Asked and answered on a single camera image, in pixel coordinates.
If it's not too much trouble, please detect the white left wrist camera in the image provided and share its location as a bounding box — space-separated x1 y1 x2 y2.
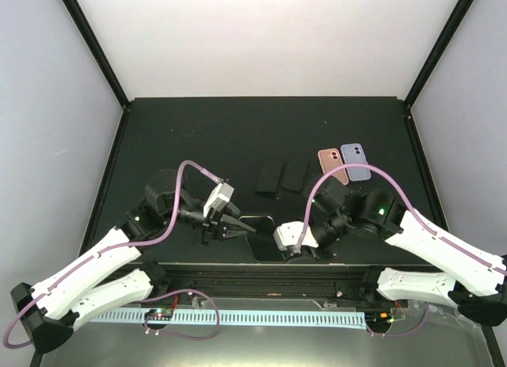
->
203 182 234 216

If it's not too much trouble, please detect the black smartphone from purple case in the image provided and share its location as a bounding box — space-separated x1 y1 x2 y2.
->
281 155 309 193

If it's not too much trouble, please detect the black smartphone from pink case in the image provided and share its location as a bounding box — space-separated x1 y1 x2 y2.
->
254 159 283 197

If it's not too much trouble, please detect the black frame post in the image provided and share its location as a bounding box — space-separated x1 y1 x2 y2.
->
404 0 475 109
61 0 130 109

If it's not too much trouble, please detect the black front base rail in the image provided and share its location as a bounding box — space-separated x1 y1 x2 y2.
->
151 264 380 307

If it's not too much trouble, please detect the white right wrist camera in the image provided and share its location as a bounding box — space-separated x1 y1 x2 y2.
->
273 221 318 253

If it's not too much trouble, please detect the pink phone case with phone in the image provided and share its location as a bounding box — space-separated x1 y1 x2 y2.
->
318 148 349 185

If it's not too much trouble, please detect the controller circuit board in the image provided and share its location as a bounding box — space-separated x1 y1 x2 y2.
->
144 308 173 323
364 308 407 325

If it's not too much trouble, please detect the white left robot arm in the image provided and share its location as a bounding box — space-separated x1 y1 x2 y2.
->
10 161 255 354

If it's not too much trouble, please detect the purple phone case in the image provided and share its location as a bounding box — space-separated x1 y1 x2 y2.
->
341 143 372 182

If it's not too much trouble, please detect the white slotted cable duct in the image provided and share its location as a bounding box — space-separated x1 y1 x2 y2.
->
92 308 367 330

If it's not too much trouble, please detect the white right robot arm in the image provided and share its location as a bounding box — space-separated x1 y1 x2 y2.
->
238 178 506 327

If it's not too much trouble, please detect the black left frame post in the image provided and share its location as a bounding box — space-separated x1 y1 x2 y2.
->
61 0 130 109

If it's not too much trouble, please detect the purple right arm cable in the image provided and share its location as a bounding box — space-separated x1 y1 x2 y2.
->
295 163 507 338

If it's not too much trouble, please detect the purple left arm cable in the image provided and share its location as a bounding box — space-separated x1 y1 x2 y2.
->
2 159 227 350

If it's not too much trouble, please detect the left controller circuit board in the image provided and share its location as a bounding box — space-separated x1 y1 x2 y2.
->
144 308 173 323

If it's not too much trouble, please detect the right controller circuit board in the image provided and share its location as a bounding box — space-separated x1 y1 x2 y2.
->
364 308 407 325

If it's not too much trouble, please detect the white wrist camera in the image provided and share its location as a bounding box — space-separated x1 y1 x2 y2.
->
203 182 234 216
273 221 318 253

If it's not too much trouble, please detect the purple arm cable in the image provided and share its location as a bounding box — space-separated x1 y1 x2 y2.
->
295 163 507 338
2 159 227 350

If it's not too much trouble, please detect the black right frame post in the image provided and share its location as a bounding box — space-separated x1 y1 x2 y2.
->
404 0 475 109

